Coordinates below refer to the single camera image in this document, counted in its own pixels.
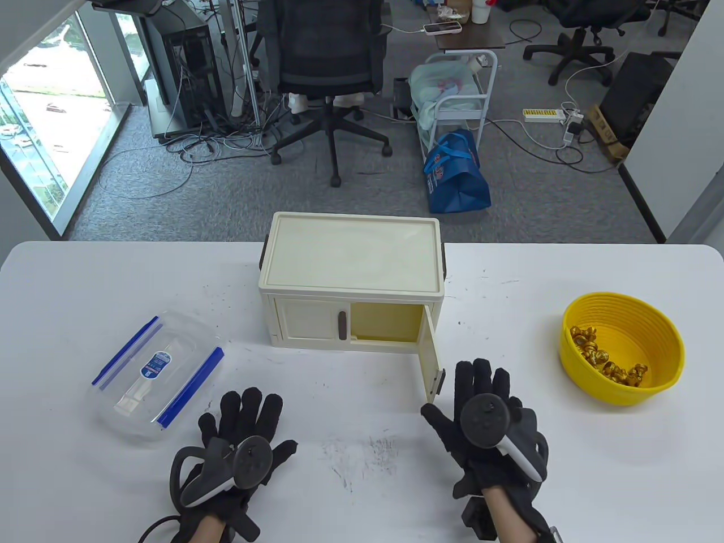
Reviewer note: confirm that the yellow white power strip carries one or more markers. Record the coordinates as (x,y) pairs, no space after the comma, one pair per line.
(543,115)

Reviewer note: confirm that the black white right hand controller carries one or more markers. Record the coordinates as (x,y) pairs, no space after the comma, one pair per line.
(483,421)

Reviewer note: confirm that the large glass window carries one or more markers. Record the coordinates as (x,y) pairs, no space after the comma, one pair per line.
(51,113)

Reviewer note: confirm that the clear plastic lid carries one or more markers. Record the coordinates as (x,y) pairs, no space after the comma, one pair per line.
(169,339)

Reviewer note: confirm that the person's right forearm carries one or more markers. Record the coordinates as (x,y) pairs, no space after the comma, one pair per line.
(503,520)

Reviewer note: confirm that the person's right hand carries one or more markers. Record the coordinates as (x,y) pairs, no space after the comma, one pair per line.
(465,379)

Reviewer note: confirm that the dark brown side table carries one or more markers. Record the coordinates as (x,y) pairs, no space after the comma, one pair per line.
(481,37)

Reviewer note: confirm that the small black device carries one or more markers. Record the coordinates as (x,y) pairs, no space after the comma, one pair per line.
(403,96)

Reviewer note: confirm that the cream plastic cabinet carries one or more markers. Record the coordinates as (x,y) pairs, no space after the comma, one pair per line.
(350,254)

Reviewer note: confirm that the pink phone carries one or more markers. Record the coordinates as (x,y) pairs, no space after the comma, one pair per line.
(444,27)

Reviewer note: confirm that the white rolling cart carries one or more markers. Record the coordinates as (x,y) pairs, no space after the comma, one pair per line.
(459,115)

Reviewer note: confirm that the brown cardboard box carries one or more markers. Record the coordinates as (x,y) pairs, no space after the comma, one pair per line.
(605,133)

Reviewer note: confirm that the brown snack bag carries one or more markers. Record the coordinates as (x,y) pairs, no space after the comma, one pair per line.
(455,8)

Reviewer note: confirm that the pile of gold chess pieces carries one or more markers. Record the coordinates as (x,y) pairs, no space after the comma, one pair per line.
(597,356)

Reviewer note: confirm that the person's left forearm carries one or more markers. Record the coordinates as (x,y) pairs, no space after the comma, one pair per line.
(208,531)

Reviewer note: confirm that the white desk leg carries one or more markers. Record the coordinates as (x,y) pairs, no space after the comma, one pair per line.
(242,56)

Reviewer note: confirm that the yellow ribbed bowl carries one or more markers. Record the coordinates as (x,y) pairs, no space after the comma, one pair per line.
(628,317)

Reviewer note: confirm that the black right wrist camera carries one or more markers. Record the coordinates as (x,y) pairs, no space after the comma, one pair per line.
(478,517)

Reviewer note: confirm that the white power adapter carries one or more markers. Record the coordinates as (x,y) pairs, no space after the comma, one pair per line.
(568,133)

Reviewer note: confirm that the black box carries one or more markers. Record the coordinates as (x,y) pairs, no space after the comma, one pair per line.
(633,96)

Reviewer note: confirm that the person's left hand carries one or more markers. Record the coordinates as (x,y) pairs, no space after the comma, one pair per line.
(249,413)

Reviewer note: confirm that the black mesh office chair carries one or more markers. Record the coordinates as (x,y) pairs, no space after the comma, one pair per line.
(328,51)

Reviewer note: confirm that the white cup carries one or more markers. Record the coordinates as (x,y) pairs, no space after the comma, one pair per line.
(479,12)

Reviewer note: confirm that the black white hand controller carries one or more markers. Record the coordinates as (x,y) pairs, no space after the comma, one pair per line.
(483,421)
(249,461)

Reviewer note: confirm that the black computer tower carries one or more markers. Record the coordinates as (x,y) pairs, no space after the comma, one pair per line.
(192,73)

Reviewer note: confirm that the black white left hand controller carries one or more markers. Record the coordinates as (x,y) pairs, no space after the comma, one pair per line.
(249,461)

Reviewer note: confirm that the pale green plastic bag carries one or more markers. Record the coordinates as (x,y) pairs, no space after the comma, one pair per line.
(435,79)

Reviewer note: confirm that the clear plastic box blue clips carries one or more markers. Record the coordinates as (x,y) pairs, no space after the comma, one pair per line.
(192,384)

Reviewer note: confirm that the blue shopping bag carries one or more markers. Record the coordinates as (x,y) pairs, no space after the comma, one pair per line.
(458,181)

